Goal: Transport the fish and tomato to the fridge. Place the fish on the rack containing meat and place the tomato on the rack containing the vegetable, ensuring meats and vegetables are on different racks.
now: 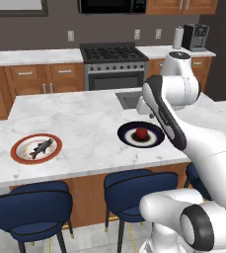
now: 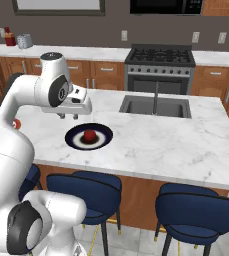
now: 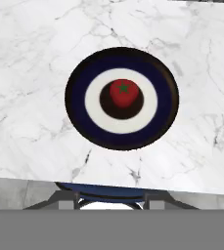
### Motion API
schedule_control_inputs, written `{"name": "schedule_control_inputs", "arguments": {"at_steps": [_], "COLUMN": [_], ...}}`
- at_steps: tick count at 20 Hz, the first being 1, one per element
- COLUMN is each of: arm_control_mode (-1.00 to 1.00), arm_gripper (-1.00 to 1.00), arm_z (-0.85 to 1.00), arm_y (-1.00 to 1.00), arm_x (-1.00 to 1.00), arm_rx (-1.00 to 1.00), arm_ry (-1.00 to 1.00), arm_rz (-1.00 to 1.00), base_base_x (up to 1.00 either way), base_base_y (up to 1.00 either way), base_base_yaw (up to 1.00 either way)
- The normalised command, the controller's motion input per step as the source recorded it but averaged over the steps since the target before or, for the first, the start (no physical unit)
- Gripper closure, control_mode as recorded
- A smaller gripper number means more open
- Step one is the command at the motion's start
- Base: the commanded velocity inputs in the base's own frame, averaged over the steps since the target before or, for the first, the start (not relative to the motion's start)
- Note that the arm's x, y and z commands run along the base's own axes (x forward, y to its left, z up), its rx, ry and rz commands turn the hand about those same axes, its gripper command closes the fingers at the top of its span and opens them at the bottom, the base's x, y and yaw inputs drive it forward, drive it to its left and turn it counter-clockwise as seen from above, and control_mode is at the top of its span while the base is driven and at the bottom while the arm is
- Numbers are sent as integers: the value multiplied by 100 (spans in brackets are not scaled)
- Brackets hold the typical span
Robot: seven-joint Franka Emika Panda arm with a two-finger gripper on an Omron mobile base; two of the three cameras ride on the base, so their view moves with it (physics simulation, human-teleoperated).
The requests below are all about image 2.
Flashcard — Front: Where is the black microwave oven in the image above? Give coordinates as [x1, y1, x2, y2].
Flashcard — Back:
[129, 0, 204, 16]

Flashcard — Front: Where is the red tomato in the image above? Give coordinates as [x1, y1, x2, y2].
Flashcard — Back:
[82, 129, 98, 144]

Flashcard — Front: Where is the wooden island base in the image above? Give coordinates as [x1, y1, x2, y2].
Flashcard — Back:
[35, 163, 229, 232]

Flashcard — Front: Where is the grey framed window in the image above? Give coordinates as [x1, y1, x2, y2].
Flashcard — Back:
[11, 0, 106, 17]

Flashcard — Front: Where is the blue bar stool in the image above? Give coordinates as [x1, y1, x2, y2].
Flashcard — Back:
[17, 163, 43, 203]
[45, 170, 123, 256]
[153, 182, 229, 256]

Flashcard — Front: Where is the dark blue plate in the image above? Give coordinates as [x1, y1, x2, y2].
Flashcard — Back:
[64, 122, 114, 152]

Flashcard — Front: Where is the steel stove with oven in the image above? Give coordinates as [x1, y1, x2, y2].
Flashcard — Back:
[123, 43, 197, 97]

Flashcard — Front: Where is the orange rimmed plate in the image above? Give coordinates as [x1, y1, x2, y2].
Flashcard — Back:
[11, 117, 22, 132]

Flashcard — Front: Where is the grey sink tap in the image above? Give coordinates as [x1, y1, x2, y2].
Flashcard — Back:
[152, 81, 161, 116]

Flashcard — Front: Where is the grey sink basin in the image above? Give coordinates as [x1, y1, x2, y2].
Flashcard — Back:
[118, 94, 193, 120]

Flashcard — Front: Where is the wooden base cupboard run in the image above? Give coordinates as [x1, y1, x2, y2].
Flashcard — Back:
[190, 64, 229, 124]
[0, 55, 126, 108]

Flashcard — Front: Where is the silver toaster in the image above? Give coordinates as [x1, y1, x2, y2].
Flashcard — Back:
[16, 33, 34, 50]

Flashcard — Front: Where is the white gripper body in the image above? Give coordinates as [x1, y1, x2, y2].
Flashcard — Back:
[40, 97, 93, 117]

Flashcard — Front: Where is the wooden wall cupboard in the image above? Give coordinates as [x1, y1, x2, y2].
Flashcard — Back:
[200, 0, 229, 17]

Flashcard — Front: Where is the red jar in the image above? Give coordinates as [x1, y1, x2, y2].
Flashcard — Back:
[3, 26, 17, 47]

